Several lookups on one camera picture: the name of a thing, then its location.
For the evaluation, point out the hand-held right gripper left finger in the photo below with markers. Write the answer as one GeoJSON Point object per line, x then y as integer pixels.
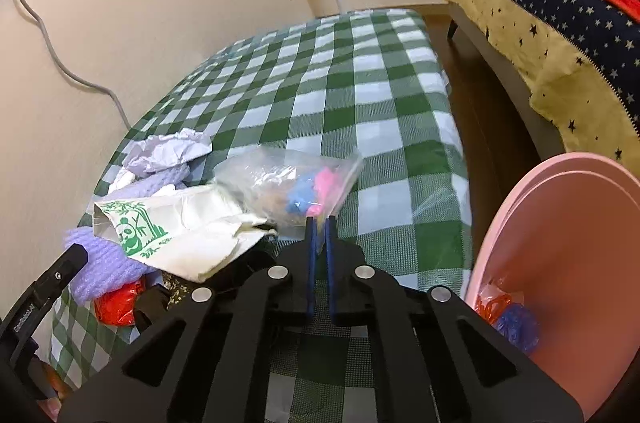
{"type": "Point", "coordinates": [310, 263]}

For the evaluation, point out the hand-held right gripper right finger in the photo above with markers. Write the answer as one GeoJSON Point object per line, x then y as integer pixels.
{"type": "Point", "coordinates": [330, 263]}

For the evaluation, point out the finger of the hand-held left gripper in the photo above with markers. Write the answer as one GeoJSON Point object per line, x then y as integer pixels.
{"type": "Point", "coordinates": [57, 275]}

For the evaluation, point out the clear plastic bag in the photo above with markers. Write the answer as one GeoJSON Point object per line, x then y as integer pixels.
{"type": "Point", "coordinates": [260, 178]}

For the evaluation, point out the white paper bag green print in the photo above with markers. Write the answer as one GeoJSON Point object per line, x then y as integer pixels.
{"type": "Point", "coordinates": [200, 233]}

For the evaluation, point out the pink plastic bin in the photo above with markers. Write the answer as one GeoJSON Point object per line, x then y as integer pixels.
{"type": "Point", "coordinates": [575, 278]}

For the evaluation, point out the purple knitted cloth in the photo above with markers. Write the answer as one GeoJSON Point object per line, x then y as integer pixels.
{"type": "Point", "coordinates": [105, 263]}

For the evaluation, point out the red crumpled wrapper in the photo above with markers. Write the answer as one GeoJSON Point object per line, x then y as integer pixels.
{"type": "Point", "coordinates": [120, 303]}

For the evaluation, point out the green checked tablecloth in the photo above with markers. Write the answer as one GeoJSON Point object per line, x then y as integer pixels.
{"type": "Point", "coordinates": [350, 103]}

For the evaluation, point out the crumpled white paper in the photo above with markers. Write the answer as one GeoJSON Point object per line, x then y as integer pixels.
{"type": "Point", "coordinates": [165, 150]}

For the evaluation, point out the red plastic wrapper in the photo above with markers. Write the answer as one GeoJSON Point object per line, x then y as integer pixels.
{"type": "Point", "coordinates": [492, 305]}

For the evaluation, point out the blue plastic wrapper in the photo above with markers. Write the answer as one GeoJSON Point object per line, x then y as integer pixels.
{"type": "Point", "coordinates": [520, 328]}

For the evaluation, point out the grey bed frame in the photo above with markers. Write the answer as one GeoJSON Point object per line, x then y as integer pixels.
{"type": "Point", "coordinates": [500, 58]}

